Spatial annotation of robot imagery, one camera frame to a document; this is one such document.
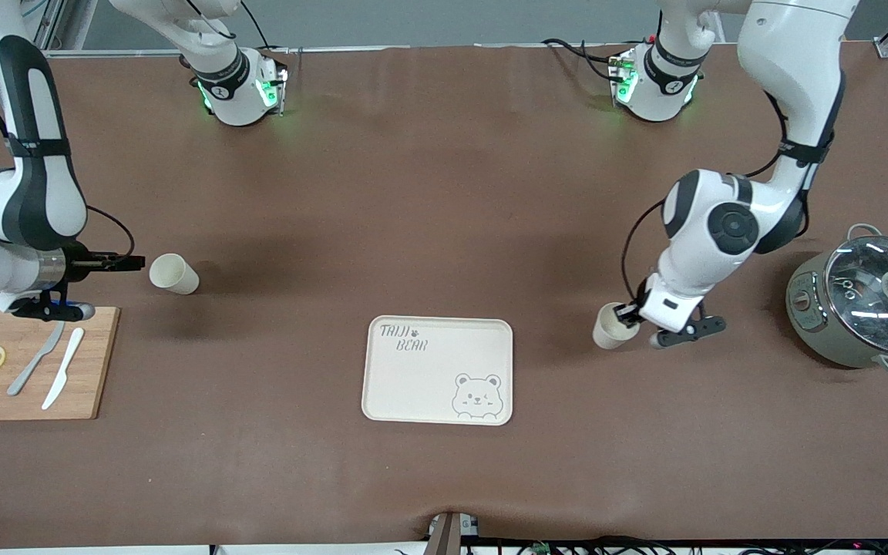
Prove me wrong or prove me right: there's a white plastic cup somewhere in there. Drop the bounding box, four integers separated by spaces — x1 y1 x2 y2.
592 302 640 350

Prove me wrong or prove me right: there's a cream paper cup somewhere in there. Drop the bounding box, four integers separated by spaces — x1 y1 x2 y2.
149 253 200 296

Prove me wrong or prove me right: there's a cream tray with bear print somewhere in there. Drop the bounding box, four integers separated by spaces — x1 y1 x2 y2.
362 315 514 426

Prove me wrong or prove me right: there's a bamboo cutting board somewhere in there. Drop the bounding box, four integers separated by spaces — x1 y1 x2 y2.
0 307 121 422

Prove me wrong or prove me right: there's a grey plastic knife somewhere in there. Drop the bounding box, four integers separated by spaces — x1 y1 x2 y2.
7 320 66 397

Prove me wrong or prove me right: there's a white plastic knife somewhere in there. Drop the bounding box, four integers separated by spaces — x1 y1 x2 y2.
42 328 86 411

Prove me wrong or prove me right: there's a grey-green electric cooking pot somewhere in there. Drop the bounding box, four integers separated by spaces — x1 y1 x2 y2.
785 224 888 377

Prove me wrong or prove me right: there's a glass pot lid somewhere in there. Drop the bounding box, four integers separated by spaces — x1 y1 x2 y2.
824 235 888 354

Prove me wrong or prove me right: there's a brown table cover mat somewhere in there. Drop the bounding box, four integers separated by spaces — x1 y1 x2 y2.
0 42 888 550

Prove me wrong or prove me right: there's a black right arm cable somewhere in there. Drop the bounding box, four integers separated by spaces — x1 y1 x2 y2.
0 0 136 259

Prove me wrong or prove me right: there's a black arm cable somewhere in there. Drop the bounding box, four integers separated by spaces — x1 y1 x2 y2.
0 0 136 259
621 89 811 305

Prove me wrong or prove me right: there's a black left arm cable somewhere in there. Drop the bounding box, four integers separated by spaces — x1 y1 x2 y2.
621 89 811 305

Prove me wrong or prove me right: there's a black base cable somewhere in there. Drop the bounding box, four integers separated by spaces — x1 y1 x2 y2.
543 37 622 82
240 0 291 55

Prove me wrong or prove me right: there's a grey metal bracket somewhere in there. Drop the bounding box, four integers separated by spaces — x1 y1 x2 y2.
427 513 479 555

